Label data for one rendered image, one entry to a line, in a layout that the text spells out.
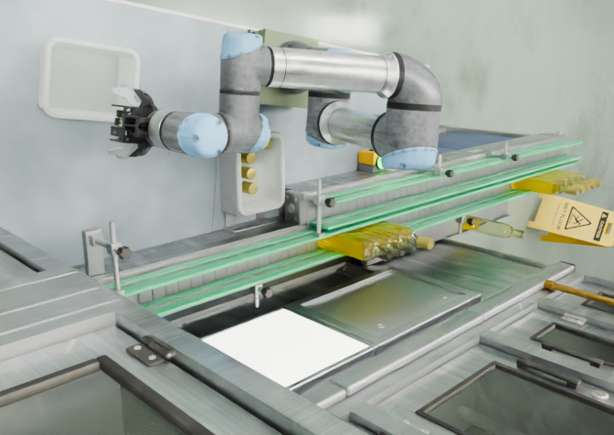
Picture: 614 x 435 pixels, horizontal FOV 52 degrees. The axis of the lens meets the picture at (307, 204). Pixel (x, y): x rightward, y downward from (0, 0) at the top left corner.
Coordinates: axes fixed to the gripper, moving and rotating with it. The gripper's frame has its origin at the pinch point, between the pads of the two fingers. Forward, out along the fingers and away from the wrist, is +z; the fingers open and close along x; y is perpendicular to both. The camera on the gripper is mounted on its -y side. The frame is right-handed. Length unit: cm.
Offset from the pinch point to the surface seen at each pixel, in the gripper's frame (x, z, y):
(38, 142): 7.2, 21.2, 9.0
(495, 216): 29, 8, -182
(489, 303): 42, -40, -95
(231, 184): 16.0, 15.6, -43.0
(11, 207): 22.3, 21.2, 14.4
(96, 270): 35.5, 10.2, -1.4
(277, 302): 51, 8, -58
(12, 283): 25.1, -26.3, 30.8
